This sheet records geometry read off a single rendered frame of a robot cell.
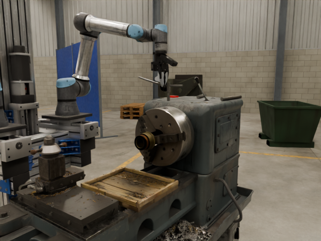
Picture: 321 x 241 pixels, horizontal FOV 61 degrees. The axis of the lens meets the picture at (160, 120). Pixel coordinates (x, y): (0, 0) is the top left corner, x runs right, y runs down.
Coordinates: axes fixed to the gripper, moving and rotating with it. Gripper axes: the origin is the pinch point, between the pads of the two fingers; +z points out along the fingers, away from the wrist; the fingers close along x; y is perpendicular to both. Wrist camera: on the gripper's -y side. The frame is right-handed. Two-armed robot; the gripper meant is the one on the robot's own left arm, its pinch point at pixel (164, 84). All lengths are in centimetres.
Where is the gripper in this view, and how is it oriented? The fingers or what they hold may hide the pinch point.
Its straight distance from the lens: 167.8
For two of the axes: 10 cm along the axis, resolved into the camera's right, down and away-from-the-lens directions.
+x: -5.8, 1.3, -8.1
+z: 0.0, 9.9, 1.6
